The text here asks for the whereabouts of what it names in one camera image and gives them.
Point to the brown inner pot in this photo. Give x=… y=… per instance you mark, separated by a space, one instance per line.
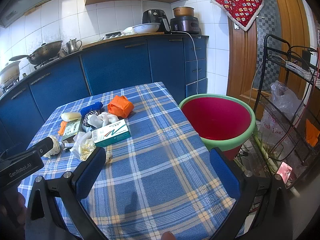
x=183 y=11

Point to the black wok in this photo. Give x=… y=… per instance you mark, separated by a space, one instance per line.
x=45 y=52

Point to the black metal wire rack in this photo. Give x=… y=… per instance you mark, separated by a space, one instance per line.
x=285 y=140

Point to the white tissue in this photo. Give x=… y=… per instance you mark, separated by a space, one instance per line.
x=83 y=146

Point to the red bucket green rim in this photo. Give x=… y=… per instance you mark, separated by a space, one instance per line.
x=221 y=121

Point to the white ceramic bowl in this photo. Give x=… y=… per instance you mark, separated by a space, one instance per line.
x=146 y=28

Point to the clear plastic bag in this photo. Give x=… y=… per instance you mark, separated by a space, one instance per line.
x=285 y=99

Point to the dark rice cooker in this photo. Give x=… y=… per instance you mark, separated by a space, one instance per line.
x=187 y=24

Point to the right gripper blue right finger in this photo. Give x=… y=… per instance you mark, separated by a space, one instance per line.
x=237 y=183

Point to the white cloth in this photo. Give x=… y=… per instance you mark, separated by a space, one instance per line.
x=105 y=119

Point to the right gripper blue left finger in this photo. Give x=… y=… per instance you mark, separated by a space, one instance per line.
x=86 y=173

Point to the white cooking pot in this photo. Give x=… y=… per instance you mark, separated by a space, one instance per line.
x=10 y=74

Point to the black air fryer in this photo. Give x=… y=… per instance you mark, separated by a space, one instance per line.
x=157 y=16

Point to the smartphone with pink screen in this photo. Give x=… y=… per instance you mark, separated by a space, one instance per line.
x=284 y=171

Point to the steel kettle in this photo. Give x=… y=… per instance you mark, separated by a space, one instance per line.
x=72 y=46

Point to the beige paper ball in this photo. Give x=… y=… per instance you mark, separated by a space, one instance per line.
x=56 y=147

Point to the wooden door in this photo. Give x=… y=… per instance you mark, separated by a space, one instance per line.
x=284 y=18

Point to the orange cloth bundle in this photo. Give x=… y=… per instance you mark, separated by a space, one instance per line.
x=120 y=106

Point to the blue kitchen cabinets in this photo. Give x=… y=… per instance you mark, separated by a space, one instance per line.
x=177 y=60

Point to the small green ear-drop box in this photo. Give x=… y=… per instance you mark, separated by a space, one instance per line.
x=72 y=129

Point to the pale yellow soap bar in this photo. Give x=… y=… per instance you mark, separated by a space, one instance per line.
x=70 y=116

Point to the blue cloth piece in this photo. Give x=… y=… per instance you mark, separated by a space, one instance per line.
x=93 y=107

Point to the green onion stalks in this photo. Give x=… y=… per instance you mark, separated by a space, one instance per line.
x=253 y=156

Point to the green white medicine box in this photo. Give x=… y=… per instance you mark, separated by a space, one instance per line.
x=111 y=134

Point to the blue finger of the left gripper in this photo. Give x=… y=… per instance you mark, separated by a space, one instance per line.
x=42 y=147

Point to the blue plaid tablecloth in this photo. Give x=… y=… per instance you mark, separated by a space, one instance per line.
x=158 y=180

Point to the small orange wrapper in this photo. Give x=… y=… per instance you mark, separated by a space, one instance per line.
x=63 y=125

